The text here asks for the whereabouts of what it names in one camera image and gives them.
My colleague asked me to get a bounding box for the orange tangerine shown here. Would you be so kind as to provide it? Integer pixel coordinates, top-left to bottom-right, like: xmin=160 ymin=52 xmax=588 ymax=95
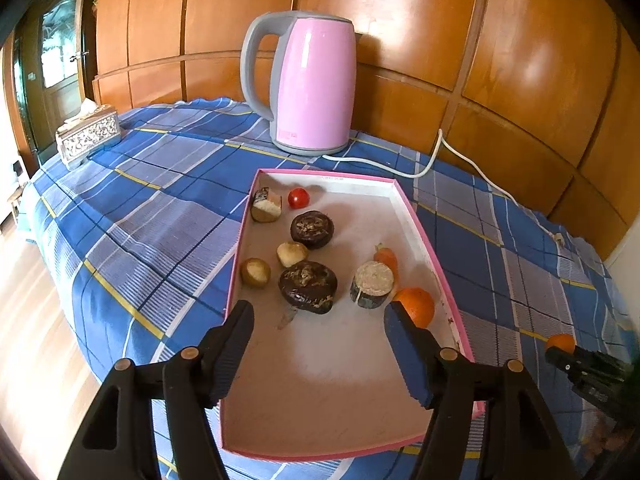
xmin=394 ymin=287 xmax=435 ymax=328
xmin=544 ymin=334 xmax=576 ymax=354

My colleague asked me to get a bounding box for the dark cylinder beige top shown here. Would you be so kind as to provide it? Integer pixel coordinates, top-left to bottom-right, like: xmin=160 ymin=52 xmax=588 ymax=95
xmin=349 ymin=260 xmax=395 ymax=310

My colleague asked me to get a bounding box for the small orange carrot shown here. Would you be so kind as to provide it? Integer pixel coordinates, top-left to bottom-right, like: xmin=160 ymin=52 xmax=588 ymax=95
xmin=373 ymin=243 xmax=399 ymax=283

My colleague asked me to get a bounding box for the small beige ball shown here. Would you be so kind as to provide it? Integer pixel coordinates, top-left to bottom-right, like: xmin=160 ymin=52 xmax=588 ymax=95
xmin=277 ymin=242 xmax=309 ymax=269
xmin=240 ymin=258 xmax=271 ymax=288

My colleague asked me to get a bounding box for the dark brown fruit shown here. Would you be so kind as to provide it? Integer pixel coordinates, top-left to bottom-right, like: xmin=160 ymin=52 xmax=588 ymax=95
xmin=290 ymin=210 xmax=334 ymax=250
xmin=278 ymin=260 xmax=337 ymax=314

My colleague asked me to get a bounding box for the cut cylinder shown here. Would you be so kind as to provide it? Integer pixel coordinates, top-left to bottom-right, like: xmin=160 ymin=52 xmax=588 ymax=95
xmin=250 ymin=186 xmax=282 ymax=223

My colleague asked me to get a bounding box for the red cherry tomato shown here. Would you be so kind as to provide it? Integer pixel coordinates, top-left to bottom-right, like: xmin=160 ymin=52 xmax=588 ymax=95
xmin=288 ymin=188 xmax=310 ymax=209

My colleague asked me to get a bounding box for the pink shallow tray box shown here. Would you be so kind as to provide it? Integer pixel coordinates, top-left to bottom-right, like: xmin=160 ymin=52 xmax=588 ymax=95
xmin=219 ymin=169 xmax=471 ymax=462

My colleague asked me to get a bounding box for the patterned tissue box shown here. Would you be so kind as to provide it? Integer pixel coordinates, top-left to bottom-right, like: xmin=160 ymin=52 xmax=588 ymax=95
xmin=55 ymin=99 xmax=122 ymax=170

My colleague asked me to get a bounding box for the wooden panel cabinet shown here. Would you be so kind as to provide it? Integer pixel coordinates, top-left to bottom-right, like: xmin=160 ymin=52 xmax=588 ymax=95
xmin=93 ymin=0 xmax=639 ymax=258

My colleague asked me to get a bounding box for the pink electric kettle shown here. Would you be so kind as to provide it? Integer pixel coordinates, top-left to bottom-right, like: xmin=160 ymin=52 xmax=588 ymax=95
xmin=240 ymin=11 xmax=357 ymax=156

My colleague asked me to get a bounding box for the white power cord with plug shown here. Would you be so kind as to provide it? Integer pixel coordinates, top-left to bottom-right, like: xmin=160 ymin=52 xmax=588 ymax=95
xmin=322 ymin=128 xmax=566 ymax=248

